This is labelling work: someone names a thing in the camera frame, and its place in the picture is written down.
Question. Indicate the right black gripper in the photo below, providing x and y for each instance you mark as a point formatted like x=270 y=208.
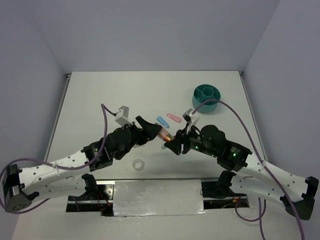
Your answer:
x=175 y=144

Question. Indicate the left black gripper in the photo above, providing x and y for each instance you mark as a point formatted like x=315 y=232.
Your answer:
x=152 y=130

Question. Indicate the blue correction tape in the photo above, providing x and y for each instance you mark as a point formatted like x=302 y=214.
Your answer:
x=162 y=122

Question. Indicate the pink capped crayon tube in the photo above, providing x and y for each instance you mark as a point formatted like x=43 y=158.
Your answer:
x=164 y=135

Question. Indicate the pink correction tape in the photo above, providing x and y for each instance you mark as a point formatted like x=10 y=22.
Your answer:
x=174 y=117

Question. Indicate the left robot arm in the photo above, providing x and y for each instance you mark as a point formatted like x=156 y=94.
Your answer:
x=72 y=175

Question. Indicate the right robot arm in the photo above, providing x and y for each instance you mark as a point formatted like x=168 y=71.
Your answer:
x=245 y=173

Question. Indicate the clear tape roll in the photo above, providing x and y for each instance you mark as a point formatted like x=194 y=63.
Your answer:
x=138 y=165

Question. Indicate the teal round divided organizer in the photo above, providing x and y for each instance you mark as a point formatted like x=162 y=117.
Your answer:
x=203 y=93

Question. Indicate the silver taped panel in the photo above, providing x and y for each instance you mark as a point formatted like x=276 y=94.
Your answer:
x=144 y=198

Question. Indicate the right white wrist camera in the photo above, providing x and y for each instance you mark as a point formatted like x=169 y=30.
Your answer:
x=191 y=119

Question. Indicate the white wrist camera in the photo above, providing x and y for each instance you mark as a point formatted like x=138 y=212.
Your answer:
x=191 y=119
x=122 y=115

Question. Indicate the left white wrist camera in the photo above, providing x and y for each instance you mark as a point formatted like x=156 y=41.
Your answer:
x=122 y=115

